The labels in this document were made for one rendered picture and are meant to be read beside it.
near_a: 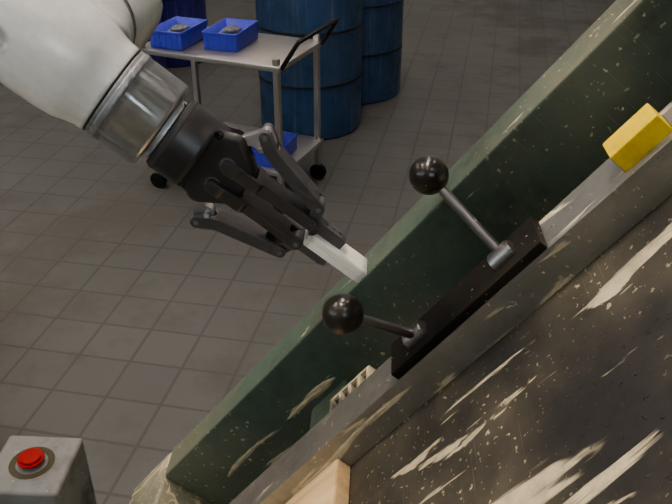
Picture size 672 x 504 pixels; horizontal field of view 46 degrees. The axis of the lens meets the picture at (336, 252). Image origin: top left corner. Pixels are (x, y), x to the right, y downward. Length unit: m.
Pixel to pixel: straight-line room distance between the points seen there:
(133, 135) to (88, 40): 0.09
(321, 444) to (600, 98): 0.48
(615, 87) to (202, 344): 2.34
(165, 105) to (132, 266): 2.88
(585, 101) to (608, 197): 0.24
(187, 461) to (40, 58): 0.72
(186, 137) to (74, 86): 0.10
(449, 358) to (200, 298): 2.58
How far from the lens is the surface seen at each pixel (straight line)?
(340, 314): 0.70
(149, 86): 0.72
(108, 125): 0.73
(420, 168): 0.75
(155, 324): 3.20
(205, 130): 0.73
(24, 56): 0.72
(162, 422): 2.75
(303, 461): 0.88
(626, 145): 0.70
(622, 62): 0.93
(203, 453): 1.24
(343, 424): 0.85
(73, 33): 0.72
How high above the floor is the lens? 1.83
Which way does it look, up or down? 31 degrees down
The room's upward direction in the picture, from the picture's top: straight up
